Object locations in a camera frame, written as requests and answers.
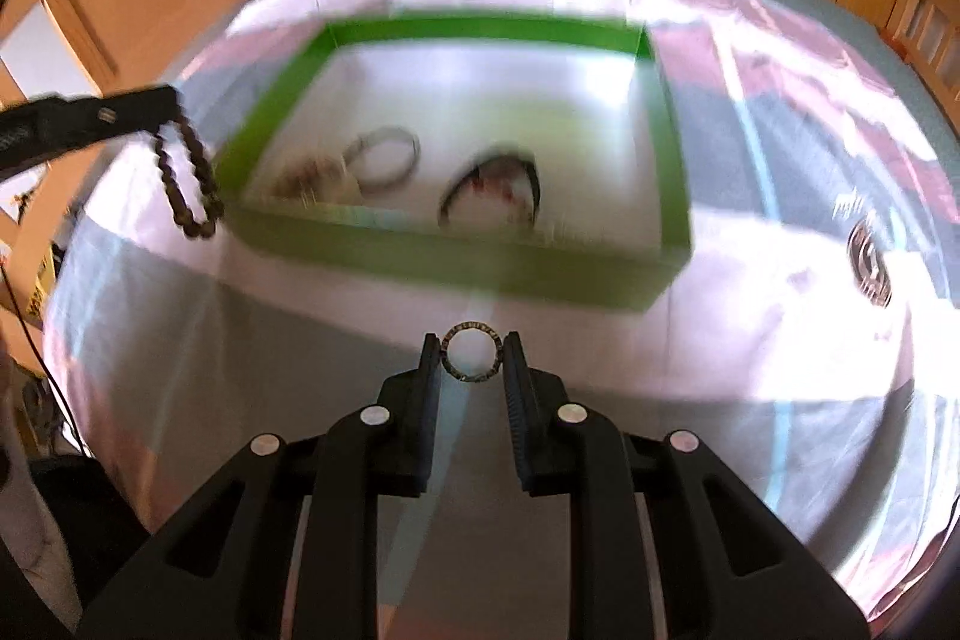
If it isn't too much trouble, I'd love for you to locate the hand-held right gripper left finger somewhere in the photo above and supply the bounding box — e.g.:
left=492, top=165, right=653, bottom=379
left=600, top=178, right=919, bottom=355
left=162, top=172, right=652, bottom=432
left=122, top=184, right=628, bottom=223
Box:
left=75, top=332, right=443, bottom=640

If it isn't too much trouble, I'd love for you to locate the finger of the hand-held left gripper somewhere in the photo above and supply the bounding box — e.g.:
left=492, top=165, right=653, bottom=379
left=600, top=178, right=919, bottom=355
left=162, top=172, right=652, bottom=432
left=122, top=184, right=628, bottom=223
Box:
left=71, top=83, right=185, bottom=145

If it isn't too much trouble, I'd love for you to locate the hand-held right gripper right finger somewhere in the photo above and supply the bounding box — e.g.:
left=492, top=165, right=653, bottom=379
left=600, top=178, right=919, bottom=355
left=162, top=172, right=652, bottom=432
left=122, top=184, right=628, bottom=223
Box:
left=501, top=331, right=871, bottom=640

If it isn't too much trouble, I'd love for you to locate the gold patterned ring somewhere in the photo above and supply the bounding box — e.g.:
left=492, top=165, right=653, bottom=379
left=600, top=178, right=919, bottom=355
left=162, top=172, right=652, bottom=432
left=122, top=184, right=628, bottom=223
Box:
left=439, top=321, right=500, bottom=382

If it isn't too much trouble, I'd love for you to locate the brown green bead bracelet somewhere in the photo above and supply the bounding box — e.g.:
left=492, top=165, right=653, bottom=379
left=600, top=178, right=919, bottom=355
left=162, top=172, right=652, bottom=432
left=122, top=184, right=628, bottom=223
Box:
left=152, top=113, right=226, bottom=238

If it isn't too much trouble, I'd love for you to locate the green cardboard box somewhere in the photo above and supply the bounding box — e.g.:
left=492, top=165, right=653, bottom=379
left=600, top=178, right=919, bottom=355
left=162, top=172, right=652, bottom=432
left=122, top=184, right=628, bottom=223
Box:
left=214, top=14, right=692, bottom=311

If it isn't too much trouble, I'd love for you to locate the pink bead bracelet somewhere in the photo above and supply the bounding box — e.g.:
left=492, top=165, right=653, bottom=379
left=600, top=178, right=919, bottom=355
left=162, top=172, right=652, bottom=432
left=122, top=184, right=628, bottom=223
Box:
left=274, top=156, right=344, bottom=202

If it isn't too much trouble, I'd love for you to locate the yellow bag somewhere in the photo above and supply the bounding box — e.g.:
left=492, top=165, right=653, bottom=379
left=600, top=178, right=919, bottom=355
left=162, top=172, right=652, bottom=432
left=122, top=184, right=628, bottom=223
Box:
left=26, top=235, right=70, bottom=320

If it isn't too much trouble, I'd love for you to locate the grey metal bangle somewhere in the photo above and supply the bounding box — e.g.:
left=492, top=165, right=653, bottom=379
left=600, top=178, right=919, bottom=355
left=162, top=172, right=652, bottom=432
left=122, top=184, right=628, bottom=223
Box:
left=345, top=126, right=421, bottom=193

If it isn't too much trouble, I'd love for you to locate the black wristband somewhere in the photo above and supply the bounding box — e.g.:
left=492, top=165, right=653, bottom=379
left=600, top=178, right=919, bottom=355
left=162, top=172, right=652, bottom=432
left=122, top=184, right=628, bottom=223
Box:
left=437, top=143, right=542, bottom=230

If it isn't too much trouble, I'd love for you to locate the patchwork printed bedsheet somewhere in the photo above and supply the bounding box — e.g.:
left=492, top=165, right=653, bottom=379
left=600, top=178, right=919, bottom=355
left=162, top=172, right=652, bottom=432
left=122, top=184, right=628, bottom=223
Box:
left=41, top=0, right=960, bottom=618

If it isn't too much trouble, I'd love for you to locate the wooden headboard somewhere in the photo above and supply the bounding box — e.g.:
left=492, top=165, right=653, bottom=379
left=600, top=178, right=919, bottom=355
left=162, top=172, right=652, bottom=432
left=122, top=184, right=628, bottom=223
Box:
left=877, top=0, right=960, bottom=112

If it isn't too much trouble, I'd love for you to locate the black cable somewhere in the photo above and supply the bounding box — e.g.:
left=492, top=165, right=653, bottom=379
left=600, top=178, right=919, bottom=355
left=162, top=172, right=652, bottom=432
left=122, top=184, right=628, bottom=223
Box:
left=0, top=250, right=85, bottom=455

